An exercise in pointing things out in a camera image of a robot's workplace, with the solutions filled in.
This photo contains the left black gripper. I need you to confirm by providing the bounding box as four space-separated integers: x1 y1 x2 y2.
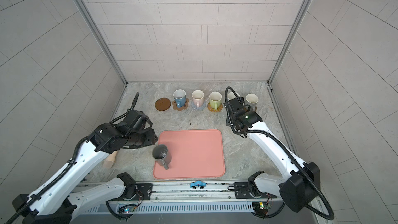
127 127 163 148

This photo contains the woven rattan round coaster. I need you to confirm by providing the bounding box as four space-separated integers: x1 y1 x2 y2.
207 103 223 113

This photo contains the white mug green handle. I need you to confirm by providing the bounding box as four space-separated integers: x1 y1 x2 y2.
209 91 222 109

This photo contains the dark grey mug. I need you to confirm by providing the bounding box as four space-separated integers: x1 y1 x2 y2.
152 144 172 170

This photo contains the blue knitted round coaster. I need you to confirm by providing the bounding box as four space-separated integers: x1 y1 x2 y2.
190 101 206 111

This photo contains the white mug pink handle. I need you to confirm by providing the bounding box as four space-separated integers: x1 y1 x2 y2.
191 90 204 107

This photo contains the grey mug blue handle front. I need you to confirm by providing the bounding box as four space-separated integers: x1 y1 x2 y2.
173 89 186 107

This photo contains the white mug blue handle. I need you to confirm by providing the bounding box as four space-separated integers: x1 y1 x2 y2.
227 92 236 101

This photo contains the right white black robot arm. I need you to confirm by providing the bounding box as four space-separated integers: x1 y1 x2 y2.
224 97 335 220

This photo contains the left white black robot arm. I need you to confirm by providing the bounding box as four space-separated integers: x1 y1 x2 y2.
7 108 158 224

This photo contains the beige wooden cylinder object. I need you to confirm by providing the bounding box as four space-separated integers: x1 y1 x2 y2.
103 151 118 169

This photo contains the cork paw print coaster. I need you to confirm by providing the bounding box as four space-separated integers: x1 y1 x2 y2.
172 99 189 111

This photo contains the pink rectangular tray mat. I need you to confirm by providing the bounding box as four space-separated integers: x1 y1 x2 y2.
153 129 226 179

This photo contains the left circuit board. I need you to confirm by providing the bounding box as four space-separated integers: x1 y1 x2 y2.
118 204 137 214

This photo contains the circuit board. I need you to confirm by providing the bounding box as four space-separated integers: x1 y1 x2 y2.
118 204 137 214
252 202 271 216

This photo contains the small blue toy car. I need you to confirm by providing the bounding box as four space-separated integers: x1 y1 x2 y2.
190 180 207 189

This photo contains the right circuit board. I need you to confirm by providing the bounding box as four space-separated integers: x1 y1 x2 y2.
252 202 271 216

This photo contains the aluminium mounting rail frame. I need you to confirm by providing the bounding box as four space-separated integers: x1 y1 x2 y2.
60 178 322 206

